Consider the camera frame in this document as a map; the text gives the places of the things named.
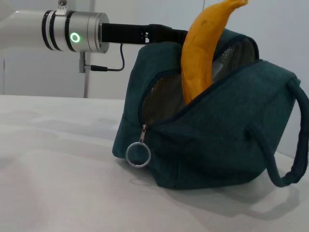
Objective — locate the dark blue fabric lunch bag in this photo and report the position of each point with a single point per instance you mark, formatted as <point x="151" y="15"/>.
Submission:
<point x="217" y="145"/>

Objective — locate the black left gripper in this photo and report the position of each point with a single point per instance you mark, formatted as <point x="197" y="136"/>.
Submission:
<point x="125" y="32"/>

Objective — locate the white tablecloth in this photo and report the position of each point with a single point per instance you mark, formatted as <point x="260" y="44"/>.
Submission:
<point x="72" y="181"/>

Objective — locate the yellow banana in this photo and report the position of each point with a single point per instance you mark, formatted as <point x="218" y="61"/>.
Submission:
<point x="200" y="60"/>

